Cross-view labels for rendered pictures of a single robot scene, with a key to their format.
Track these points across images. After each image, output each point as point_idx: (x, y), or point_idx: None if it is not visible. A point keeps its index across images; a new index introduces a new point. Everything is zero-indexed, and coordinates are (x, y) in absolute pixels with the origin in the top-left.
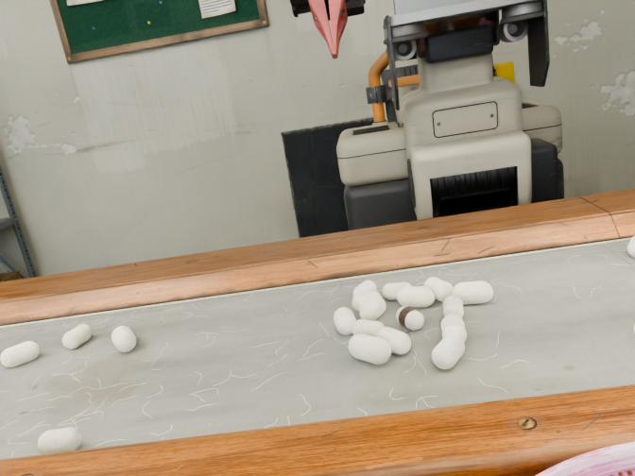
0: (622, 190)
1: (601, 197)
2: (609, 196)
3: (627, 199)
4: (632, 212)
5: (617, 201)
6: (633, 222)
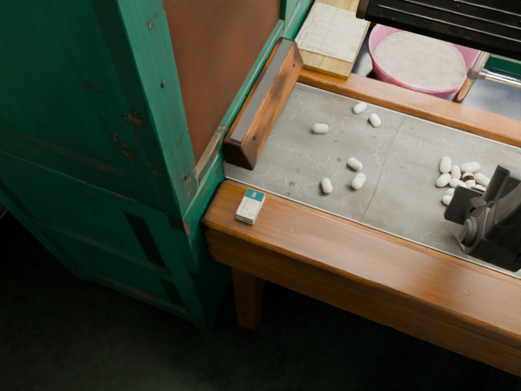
0: (495, 325)
1: (519, 321)
2: (512, 318)
3: (507, 303)
4: (519, 284)
5: (515, 305)
6: (519, 282)
